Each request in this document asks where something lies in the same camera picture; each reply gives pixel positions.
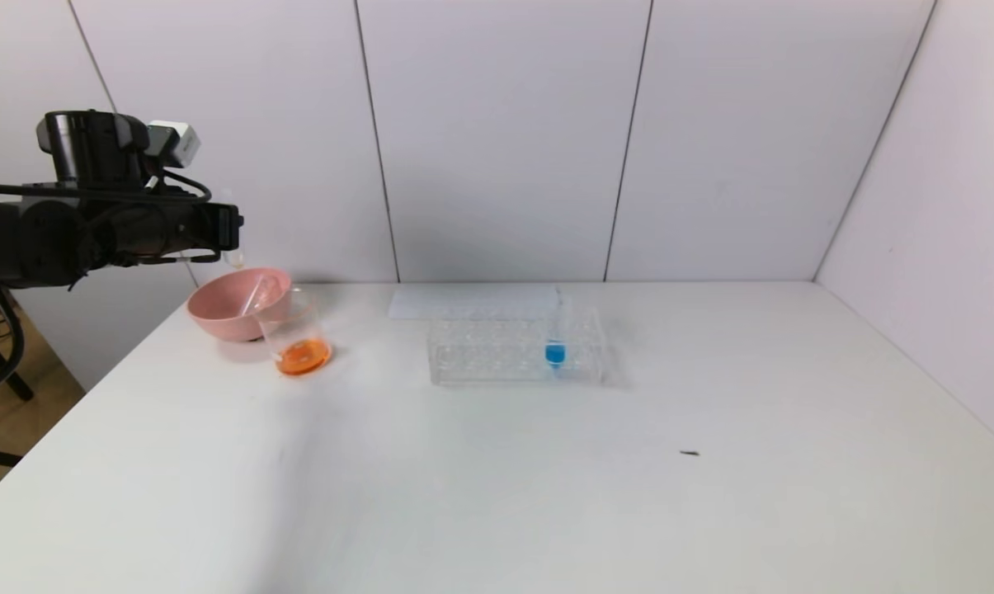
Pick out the test tube with yellow pigment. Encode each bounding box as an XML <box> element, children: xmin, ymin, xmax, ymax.
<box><xmin>216</xmin><ymin>188</ymin><xmax>247</xmax><ymax>271</ymax></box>

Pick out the test tube with red pigment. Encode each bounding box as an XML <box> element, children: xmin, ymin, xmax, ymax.
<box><xmin>243</xmin><ymin>276</ymin><xmax>283</xmax><ymax>318</ymax></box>

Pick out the clear glass beaker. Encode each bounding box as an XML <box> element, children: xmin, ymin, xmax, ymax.
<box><xmin>253</xmin><ymin>288</ymin><xmax>334</xmax><ymax>379</ymax></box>

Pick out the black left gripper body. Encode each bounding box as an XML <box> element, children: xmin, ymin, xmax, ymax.
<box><xmin>163</xmin><ymin>202</ymin><xmax>240</xmax><ymax>256</ymax></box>

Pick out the black stand leg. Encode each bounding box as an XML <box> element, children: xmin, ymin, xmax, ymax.
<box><xmin>0</xmin><ymin>285</ymin><xmax>35</xmax><ymax>403</ymax></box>

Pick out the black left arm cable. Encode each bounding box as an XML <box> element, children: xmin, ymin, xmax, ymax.
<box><xmin>0</xmin><ymin>169</ymin><xmax>214</xmax><ymax>205</ymax></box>

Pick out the clear acrylic test tube rack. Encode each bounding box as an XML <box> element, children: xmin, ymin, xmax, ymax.
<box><xmin>428</xmin><ymin>298</ymin><xmax>607</xmax><ymax>388</ymax></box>

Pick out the test tube with blue pigment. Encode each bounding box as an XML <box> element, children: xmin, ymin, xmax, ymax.
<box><xmin>544</xmin><ymin>288</ymin><xmax>569</xmax><ymax>370</ymax></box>

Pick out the pink plastic bowl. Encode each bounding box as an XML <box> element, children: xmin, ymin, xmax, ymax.
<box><xmin>186</xmin><ymin>266</ymin><xmax>293</xmax><ymax>344</ymax></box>

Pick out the white paper sheet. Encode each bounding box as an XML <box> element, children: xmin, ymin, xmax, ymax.
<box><xmin>389</xmin><ymin>285</ymin><xmax>563</xmax><ymax>322</ymax></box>

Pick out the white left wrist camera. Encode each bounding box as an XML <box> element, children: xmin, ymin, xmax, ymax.
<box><xmin>145</xmin><ymin>120</ymin><xmax>202</xmax><ymax>170</ymax></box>

